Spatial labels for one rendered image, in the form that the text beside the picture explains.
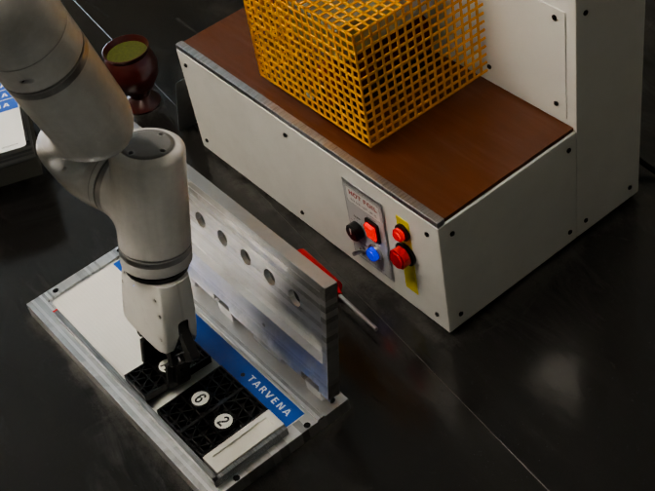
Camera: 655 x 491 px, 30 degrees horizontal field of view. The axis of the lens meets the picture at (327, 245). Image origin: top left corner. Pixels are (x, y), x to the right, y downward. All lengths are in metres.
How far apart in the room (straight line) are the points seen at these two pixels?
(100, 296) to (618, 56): 0.74
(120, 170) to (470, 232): 0.42
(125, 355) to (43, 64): 0.56
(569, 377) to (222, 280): 0.44
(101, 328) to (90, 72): 0.54
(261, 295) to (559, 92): 0.44
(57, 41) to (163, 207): 0.28
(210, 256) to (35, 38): 0.54
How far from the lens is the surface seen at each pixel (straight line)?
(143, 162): 1.32
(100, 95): 1.20
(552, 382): 1.49
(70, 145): 1.23
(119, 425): 1.55
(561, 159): 1.53
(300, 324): 1.44
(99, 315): 1.65
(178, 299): 1.42
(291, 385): 1.50
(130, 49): 1.97
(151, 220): 1.35
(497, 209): 1.47
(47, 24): 1.12
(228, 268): 1.54
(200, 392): 1.51
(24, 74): 1.14
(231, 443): 1.45
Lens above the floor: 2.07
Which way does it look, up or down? 44 degrees down
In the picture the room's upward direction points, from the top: 12 degrees counter-clockwise
